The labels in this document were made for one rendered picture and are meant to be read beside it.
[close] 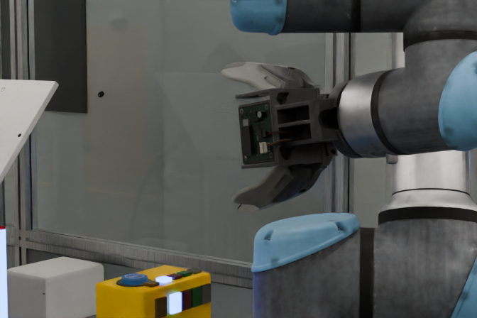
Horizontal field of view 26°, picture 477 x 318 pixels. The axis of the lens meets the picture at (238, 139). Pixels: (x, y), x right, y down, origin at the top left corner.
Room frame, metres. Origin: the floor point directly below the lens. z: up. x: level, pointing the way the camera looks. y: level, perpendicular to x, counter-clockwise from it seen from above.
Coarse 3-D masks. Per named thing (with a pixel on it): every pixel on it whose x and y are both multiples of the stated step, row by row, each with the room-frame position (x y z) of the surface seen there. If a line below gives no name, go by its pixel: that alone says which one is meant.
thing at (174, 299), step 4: (176, 292) 1.53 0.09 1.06; (180, 292) 1.54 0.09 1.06; (172, 296) 1.52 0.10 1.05; (176, 296) 1.53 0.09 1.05; (180, 296) 1.54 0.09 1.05; (172, 300) 1.52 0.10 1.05; (176, 300) 1.53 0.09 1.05; (180, 300) 1.54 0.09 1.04; (172, 304) 1.52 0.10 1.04; (176, 304) 1.53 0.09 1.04; (180, 304) 1.54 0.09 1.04; (172, 308) 1.52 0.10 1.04; (176, 308) 1.53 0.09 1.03; (180, 308) 1.54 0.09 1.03; (172, 312) 1.52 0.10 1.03; (176, 312) 1.53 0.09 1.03
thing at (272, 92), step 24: (240, 96) 0.97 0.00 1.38; (264, 96) 0.98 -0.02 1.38; (288, 96) 0.95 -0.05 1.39; (312, 96) 0.97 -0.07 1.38; (336, 96) 0.91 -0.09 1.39; (240, 120) 0.98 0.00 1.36; (264, 120) 0.95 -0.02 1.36; (288, 120) 0.94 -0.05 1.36; (312, 120) 0.90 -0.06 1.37; (336, 120) 0.95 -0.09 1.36; (264, 144) 0.94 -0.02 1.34; (288, 144) 0.94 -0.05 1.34; (312, 144) 0.96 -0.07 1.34; (336, 144) 0.91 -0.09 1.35
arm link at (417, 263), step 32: (416, 160) 1.12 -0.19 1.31; (448, 160) 1.11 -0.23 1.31; (416, 192) 1.11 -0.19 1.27; (448, 192) 1.10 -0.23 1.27; (384, 224) 1.11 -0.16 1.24; (416, 224) 1.08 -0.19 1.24; (448, 224) 1.07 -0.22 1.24; (384, 256) 1.07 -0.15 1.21; (416, 256) 1.07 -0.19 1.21; (448, 256) 1.06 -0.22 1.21; (384, 288) 1.06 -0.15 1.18; (416, 288) 1.06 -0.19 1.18; (448, 288) 1.05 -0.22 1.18
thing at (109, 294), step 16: (144, 272) 1.61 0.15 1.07; (160, 272) 1.61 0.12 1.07; (176, 272) 1.61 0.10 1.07; (96, 288) 1.54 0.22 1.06; (112, 288) 1.52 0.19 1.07; (128, 288) 1.50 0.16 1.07; (144, 288) 1.50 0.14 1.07; (160, 288) 1.51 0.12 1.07; (176, 288) 1.54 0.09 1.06; (96, 304) 1.54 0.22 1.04; (112, 304) 1.52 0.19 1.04; (128, 304) 1.50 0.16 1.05; (144, 304) 1.48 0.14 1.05; (208, 304) 1.60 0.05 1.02
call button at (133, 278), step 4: (124, 276) 1.53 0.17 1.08; (128, 276) 1.53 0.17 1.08; (132, 276) 1.53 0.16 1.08; (136, 276) 1.53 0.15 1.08; (140, 276) 1.53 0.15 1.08; (144, 276) 1.53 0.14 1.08; (124, 280) 1.52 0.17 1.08; (128, 280) 1.52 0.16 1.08; (132, 280) 1.52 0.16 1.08; (136, 280) 1.52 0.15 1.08; (140, 280) 1.52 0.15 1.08; (144, 280) 1.52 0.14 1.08; (128, 284) 1.52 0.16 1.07; (132, 284) 1.52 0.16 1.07; (136, 284) 1.52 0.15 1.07; (140, 284) 1.52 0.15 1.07
